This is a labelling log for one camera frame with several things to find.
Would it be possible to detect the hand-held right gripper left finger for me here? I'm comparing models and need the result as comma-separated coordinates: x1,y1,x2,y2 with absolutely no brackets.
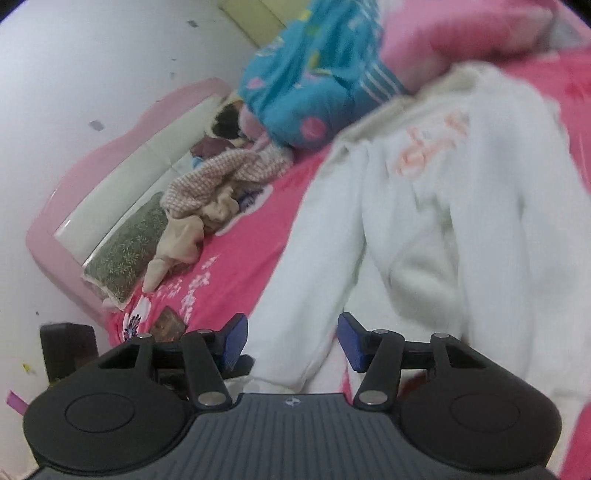
95,313,254,409

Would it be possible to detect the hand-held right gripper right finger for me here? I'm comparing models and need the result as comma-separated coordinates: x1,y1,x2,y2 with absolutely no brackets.
338,312,488,409

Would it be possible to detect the white sweatshirt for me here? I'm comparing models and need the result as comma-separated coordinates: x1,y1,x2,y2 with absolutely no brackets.
252,62,591,402

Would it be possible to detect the pink floral bed blanket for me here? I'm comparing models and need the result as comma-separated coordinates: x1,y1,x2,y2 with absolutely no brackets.
104,46,591,476

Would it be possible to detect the beige garment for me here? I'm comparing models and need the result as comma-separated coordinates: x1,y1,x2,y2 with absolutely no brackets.
142,185,241,294

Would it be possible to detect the green patterned pillow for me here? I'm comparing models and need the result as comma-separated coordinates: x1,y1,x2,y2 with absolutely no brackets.
82,191,169,311

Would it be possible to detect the black box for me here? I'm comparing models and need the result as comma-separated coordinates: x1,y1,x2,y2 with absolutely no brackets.
39,323,100,386

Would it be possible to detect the pink and white headboard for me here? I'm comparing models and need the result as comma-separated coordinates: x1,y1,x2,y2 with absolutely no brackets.
25,78,232,324

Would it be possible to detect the blue and pink floral quilt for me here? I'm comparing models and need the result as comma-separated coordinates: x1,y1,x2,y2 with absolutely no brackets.
238,0,583,148

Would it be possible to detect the pale yellow wardrobe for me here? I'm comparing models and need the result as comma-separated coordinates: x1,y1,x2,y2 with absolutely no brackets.
217,0,315,49

